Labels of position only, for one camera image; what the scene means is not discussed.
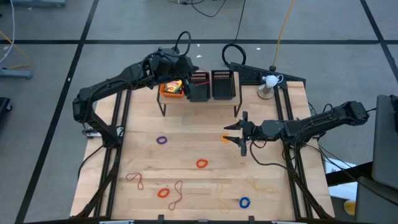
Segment black hanging cable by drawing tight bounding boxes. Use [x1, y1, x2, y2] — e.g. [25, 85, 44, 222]
[221, 0, 248, 68]

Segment silver metal bracket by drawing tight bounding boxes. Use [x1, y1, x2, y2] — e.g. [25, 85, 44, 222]
[82, 127, 102, 138]

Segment black plastic basket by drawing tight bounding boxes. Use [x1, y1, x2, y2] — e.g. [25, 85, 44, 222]
[211, 70, 236, 100]
[185, 71, 211, 103]

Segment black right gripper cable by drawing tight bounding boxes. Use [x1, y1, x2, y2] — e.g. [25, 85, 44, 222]
[248, 139, 289, 170]

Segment black table edge rail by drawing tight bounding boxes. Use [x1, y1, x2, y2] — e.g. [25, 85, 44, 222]
[23, 217, 374, 224]

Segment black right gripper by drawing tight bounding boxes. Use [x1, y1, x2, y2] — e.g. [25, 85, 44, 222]
[222, 110, 266, 157]

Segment black perforated plate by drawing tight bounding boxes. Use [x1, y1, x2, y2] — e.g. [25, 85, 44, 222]
[229, 61, 307, 87]

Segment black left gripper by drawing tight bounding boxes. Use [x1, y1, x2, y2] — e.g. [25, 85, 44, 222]
[151, 47, 200, 101]

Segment yellow hanging cable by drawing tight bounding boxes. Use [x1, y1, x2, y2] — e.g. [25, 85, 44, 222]
[269, 0, 295, 72]

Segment orange plastic basket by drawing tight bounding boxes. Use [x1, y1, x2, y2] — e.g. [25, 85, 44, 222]
[159, 79, 186, 99]

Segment white floor cable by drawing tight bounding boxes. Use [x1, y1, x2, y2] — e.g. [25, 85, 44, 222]
[0, 0, 16, 65]

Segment wooden shelf riser black legs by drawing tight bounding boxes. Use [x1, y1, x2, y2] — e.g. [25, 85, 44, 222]
[156, 72, 243, 118]

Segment black floor cable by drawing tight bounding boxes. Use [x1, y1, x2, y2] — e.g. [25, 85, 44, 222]
[169, 0, 229, 18]

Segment grey cabinet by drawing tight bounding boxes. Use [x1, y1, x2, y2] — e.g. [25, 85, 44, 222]
[371, 94, 398, 190]

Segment white paper sheet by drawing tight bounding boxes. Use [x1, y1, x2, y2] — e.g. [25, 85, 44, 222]
[323, 157, 358, 200]

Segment yellow floor cable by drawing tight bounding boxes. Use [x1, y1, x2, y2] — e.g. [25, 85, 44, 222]
[0, 30, 32, 70]

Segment yellow crayon box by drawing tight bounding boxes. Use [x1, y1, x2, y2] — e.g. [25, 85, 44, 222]
[164, 80, 183, 94]

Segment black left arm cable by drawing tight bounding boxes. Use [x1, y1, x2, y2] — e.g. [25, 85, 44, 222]
[174, 30, 192, 57]

